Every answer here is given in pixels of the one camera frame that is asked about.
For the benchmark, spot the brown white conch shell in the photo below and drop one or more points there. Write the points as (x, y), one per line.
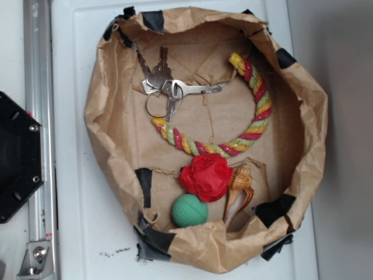
(239, 193)

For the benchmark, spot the aluminium extrusion rail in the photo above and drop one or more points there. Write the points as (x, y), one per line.
(43, 213)

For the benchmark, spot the white tray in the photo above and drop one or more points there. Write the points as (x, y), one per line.
(96, 240)

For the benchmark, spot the red crumpled paper ball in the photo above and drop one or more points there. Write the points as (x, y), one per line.
(207, 177)

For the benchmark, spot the green dimpled ball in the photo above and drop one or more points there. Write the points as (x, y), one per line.
(189, 210)

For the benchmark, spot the metal corner bracket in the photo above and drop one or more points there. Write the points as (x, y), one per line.
(37, 262)

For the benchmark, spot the brown paper bag bin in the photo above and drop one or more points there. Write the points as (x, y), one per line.
(271, 114)

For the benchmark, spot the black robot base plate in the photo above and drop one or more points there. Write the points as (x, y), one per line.
(21, 166)

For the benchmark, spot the silver key bunch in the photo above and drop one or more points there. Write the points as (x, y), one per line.
(159, 80)

